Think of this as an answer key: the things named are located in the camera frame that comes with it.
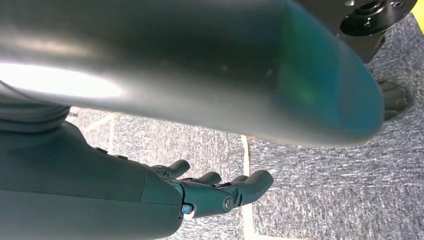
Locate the yellow floor tape square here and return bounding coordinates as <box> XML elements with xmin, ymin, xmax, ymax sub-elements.
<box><xmin>411</xmin><ymin>0</ymin><xmax>424</xmax><ymax>35</ymax></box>

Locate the dark robot foot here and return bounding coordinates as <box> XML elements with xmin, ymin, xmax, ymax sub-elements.
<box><xmin>377</xmin><ymin>79</ymin><xmax>409</xmax><ymax>121</ymax></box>

